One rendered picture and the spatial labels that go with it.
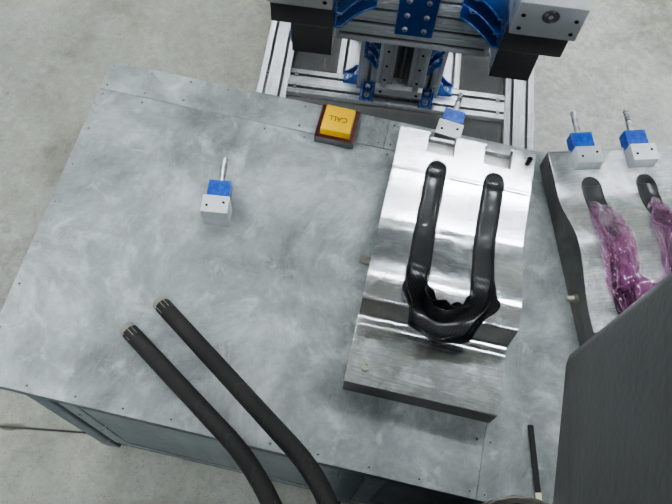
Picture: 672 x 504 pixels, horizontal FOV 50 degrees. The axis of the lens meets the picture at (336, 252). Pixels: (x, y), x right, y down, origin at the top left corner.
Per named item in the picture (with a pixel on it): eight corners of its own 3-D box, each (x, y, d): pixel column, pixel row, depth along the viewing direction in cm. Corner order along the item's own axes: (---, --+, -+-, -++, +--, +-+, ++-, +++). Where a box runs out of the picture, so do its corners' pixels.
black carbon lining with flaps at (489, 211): (424, 164, 137) (432, 136, 128) (508, 182, 136) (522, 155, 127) (390, 335, 123) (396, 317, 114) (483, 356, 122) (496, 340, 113)
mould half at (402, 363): (395, 150, 146) (404, 111, 133) (522, 177, 144) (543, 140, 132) (342, 388, 125) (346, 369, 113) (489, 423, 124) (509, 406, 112)
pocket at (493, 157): (481, 153, 140) (486, 143, 137) (508, 159, 140) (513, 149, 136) (478, 173, 138) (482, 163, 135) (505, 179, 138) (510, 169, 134)
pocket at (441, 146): (427, 141, 141) (430, 131, 137) (453, 147, 140) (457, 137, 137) (423, 161, 139) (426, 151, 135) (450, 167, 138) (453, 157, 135)
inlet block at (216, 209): (214, 164, 143) (211, 150, 138) (239, 167, 143) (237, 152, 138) (203, 223, 137) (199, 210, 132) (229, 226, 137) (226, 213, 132)
